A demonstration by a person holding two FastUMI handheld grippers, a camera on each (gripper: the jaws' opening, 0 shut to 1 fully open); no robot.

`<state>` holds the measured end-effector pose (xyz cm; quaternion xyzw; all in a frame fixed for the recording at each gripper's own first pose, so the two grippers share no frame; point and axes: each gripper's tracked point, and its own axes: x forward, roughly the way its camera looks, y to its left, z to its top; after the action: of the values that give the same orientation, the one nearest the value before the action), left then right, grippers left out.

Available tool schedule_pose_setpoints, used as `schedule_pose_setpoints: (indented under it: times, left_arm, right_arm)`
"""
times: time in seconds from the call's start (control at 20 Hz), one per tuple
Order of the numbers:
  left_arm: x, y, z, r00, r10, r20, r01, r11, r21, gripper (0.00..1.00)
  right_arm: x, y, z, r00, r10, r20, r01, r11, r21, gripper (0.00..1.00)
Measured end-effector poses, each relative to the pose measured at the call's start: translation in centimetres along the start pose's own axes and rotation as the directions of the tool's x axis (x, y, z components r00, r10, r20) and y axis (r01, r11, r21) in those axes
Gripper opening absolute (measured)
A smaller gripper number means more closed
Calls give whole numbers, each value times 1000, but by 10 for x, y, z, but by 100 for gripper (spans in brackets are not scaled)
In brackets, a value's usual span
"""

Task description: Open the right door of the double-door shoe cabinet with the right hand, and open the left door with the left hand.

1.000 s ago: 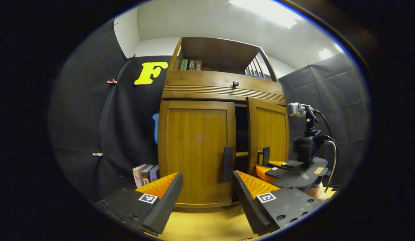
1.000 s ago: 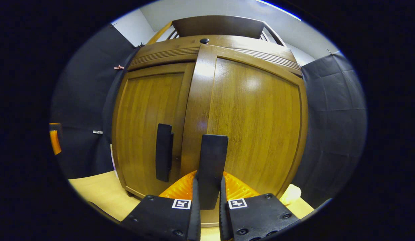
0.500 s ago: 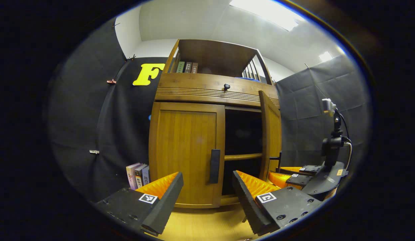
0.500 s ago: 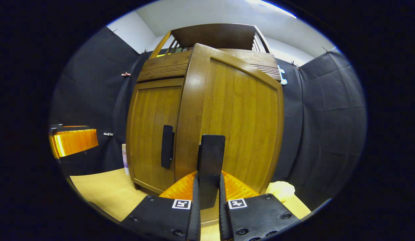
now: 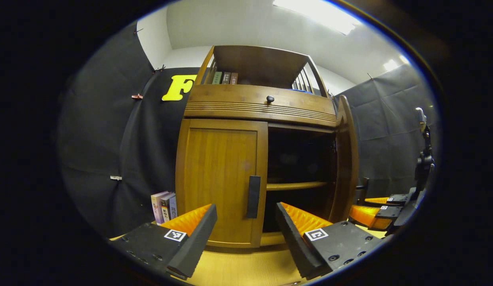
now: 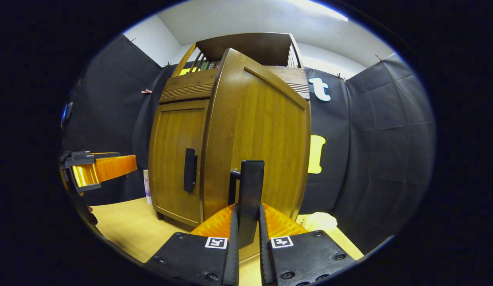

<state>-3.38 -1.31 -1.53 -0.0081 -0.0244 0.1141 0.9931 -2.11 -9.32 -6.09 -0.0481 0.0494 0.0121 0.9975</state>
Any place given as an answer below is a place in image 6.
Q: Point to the wooden shoe cabinet door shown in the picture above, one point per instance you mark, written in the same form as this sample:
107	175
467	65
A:
262	127
173	159

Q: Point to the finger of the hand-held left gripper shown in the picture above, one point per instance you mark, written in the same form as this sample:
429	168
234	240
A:
107	169
93	155

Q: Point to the wooden double-door shoe cabinet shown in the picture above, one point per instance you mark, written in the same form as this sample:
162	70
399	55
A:
250	47

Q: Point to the cream crumpled cloth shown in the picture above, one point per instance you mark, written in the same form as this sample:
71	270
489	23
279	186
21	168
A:
319	221

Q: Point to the wooden cabinet drawer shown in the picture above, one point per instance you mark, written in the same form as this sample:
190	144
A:
186	87

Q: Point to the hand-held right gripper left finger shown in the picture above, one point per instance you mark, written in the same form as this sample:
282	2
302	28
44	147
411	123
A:
194	258

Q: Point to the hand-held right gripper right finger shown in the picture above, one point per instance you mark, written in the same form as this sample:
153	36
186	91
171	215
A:
306	258

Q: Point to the green book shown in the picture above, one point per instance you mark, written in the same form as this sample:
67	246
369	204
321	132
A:
204	66

